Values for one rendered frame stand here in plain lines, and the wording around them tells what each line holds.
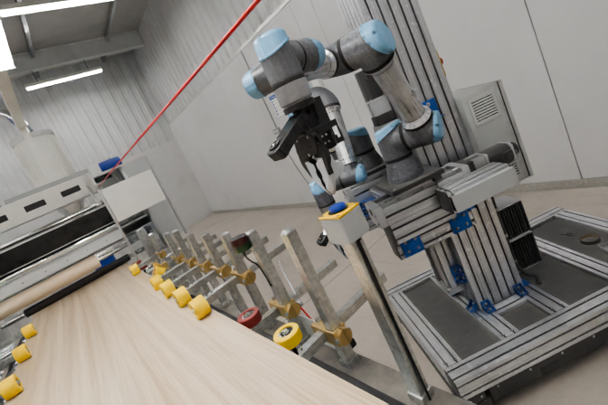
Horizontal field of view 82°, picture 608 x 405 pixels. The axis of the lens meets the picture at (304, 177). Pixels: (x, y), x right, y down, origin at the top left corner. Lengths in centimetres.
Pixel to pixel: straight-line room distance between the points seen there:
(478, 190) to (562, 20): 200
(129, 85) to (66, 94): 148
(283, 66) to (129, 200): 306
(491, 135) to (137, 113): 961
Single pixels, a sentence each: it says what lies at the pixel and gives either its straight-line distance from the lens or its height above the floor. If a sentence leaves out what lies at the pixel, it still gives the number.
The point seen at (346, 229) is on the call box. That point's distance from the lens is 75.
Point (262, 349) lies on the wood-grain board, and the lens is 109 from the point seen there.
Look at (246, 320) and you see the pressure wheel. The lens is 127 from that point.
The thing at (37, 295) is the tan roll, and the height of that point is 103.
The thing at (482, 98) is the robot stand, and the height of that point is 119.
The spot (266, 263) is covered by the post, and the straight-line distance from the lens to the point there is 125.
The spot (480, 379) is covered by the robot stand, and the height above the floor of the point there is 20.
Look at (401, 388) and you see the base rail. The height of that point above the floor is 70.
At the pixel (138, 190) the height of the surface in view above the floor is 146.
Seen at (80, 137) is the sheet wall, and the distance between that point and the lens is 1029.
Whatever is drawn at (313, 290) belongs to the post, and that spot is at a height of 98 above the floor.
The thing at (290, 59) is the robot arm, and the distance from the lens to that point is 74.
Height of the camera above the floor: 144
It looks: 9 degrees down
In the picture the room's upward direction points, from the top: 25 degrees counter-clockwise
